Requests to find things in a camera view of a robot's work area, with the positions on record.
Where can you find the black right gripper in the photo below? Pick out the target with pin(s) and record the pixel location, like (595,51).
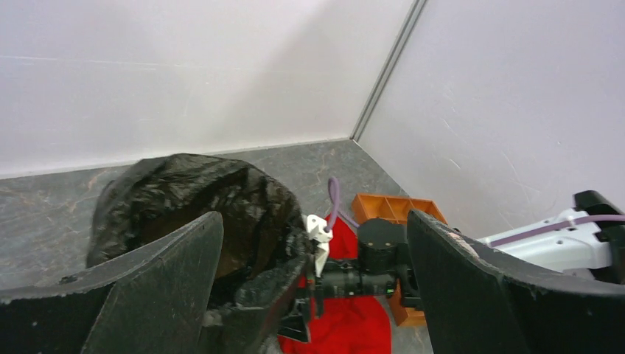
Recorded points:
(309,302)

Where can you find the red cloth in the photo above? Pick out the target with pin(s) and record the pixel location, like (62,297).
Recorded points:
(362,264)

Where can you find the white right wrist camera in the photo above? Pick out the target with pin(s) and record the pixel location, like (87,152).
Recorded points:
(320,235)

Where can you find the black plastic trash bag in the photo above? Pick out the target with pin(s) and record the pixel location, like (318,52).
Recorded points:
(265,246)

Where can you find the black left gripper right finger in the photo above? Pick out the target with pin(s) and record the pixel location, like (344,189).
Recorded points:
(480,300)

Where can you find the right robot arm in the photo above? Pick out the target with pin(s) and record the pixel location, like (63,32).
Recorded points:
(585,241)

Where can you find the orange compartment tray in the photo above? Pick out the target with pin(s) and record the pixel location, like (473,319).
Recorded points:
(395,209)

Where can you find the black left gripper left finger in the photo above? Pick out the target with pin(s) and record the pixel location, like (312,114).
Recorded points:
(150,300)

